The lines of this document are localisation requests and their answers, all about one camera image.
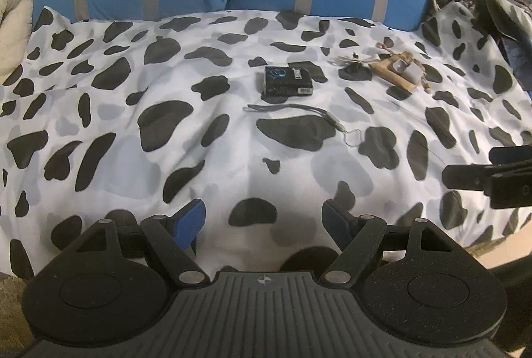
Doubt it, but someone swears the beige quilt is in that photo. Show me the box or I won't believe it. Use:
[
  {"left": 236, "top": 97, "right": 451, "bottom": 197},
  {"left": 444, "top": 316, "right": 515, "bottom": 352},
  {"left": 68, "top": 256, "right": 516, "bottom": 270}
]
[{"left": 0, "top": 0, "right": 57, "bottom": 86}]

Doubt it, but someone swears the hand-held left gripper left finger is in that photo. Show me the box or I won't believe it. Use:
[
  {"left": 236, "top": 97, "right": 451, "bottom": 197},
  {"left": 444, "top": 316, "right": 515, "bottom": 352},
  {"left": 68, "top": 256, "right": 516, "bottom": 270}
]
[{"left": 77, "top": 198, "right": 208, "bottom": 288}]

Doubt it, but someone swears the cow print blanket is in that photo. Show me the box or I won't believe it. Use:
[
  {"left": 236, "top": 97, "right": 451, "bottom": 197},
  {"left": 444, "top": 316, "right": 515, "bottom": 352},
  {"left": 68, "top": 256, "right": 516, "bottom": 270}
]
[{"left": 0, "top": 4, "right": 532, "bottom": 280}]

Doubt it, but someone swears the tan drawstring pouch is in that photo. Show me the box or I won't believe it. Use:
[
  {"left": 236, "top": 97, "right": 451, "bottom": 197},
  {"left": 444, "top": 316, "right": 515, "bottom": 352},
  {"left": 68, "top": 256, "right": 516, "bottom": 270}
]
[{"left": 369, "top": 38, "right": 434, "bottom": 93}]

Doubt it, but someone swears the small black clip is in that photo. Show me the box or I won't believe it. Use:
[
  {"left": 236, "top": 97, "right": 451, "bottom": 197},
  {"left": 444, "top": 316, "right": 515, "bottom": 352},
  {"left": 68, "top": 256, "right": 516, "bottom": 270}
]
[{"left": 345, "top": 50, "right": 366, "bottom": 78}]

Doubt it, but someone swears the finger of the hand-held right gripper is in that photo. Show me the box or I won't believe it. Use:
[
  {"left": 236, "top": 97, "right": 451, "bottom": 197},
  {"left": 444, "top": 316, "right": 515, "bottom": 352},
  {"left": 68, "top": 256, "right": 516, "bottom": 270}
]
[
  {"left": 442, "top": 162, "right": 532, "bottom": 193},
  {"left": 489, "top": 146, "right": 532, "bottom": 166}
]

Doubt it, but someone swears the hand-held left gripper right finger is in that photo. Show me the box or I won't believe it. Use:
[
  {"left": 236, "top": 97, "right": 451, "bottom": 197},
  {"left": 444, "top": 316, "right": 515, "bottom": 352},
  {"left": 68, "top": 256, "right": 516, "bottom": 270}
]
[{"left": 320, "top": 199, "right": 460, "bottom": 287}]

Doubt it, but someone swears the small black box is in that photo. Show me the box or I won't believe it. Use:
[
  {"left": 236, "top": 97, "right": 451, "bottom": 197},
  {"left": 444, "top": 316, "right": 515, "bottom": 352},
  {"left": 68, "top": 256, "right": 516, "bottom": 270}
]
[{"left": 260, "top": 66, "right": 314, "bottom": 101}]

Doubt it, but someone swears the grey lanyard strap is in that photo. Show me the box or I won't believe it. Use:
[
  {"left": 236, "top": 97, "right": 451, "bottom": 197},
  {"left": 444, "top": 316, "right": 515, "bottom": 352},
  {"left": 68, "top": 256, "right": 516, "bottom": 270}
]
[{"left": 247, "top": 103, "right": 365, "bottom": 148}]

